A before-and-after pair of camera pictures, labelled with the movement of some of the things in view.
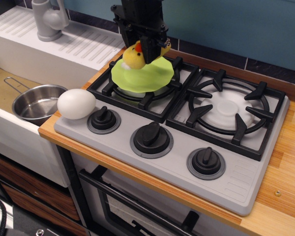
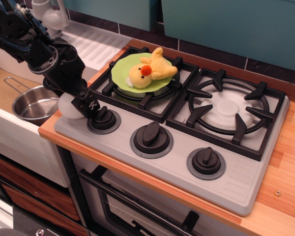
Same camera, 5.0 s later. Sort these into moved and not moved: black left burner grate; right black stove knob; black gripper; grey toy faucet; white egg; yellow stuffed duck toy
Moved: yellow stuffed duck toy; black gripper
Not moved: white egg; black left burner grate; right black stove knob; grey toy faucet
